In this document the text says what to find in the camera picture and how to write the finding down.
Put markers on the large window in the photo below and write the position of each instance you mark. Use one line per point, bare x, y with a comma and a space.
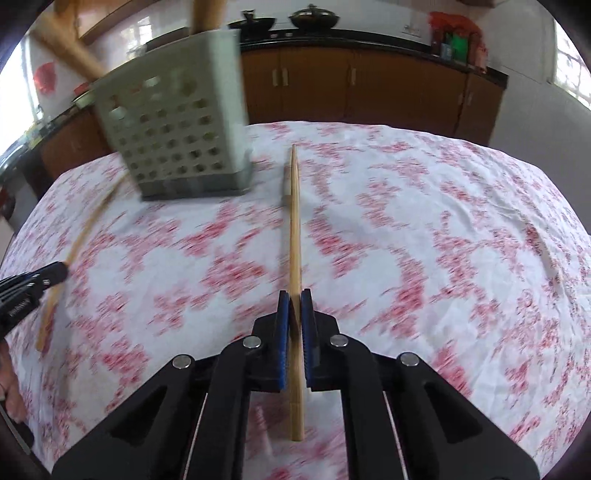
21, 106

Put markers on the black kitchen countertop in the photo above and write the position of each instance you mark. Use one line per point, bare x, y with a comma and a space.
369, 39

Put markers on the gas stove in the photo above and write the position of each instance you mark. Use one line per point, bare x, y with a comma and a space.
286, 33

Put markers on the small window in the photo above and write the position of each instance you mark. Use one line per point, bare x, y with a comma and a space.
575, 64

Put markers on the brown wooden kitchen cabinets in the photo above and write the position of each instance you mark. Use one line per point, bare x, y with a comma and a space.
369, 87

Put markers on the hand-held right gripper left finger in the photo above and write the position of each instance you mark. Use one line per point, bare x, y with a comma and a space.
284, 332

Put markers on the black wok with lid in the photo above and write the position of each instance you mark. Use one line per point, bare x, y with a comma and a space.
314, 17

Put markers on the red floral tablecloth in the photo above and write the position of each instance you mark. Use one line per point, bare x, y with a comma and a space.
415, 230

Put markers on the person's left hand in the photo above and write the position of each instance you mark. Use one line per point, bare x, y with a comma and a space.
9, 392

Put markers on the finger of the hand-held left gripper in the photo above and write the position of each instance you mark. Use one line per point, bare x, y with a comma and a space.
32, 290

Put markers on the green perforated chopstick holder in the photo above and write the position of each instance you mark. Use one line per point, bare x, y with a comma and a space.
184, 138

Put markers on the white wall socket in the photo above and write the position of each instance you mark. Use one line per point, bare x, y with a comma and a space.
411, 30

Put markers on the red packages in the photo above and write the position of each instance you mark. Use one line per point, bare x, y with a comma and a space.
457, 41

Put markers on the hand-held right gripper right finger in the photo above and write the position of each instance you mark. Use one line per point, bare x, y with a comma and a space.
308, 332

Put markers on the red hanging bag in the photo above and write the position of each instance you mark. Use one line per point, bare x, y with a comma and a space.
46, 78

